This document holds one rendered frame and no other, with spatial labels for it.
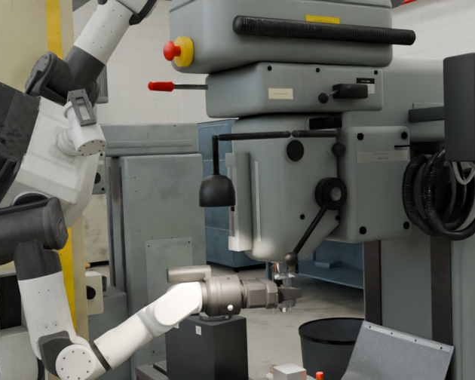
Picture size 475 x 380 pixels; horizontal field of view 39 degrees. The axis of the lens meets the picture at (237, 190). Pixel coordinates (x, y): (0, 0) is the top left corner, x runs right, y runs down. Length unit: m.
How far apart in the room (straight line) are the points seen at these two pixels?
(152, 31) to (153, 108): 1.26
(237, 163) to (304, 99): 0.19
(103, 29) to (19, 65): 1.41
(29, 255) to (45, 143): 0.27
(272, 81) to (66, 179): 0.49
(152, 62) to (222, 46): 10.00
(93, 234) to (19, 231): 8.54
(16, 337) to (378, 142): 1.02
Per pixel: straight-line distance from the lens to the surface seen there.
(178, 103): 11.43
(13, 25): 3.11
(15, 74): 3.07
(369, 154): 1.52
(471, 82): 1.38
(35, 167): 1.49
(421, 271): 1.74
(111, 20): 1.70
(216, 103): 1.51
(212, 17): 1.35
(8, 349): 1.85
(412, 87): 1.63
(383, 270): 1.84
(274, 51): 1.37
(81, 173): 1.53
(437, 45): 6.94
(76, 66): 1.69
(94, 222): 9.93
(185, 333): 1.89
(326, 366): 3.45
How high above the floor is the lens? 1.55
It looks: 3 degrees down
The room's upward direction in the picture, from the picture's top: 2 degrees counter-clockwise
